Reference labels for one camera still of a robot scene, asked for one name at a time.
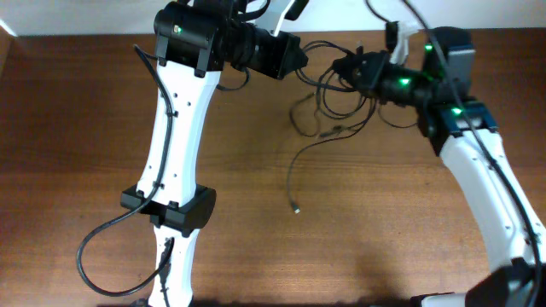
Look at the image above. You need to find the black cable bundle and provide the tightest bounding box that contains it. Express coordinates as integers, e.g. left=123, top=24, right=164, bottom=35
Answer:
left=285, top=39, right=380, bottom=214

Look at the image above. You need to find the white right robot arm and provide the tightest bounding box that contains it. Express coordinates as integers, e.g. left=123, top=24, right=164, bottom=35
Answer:
left=333, top=26, right=545, bottom=306

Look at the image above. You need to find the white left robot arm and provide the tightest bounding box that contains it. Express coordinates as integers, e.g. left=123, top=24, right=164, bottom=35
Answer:
left=121, top=1, right=308, bottom=306

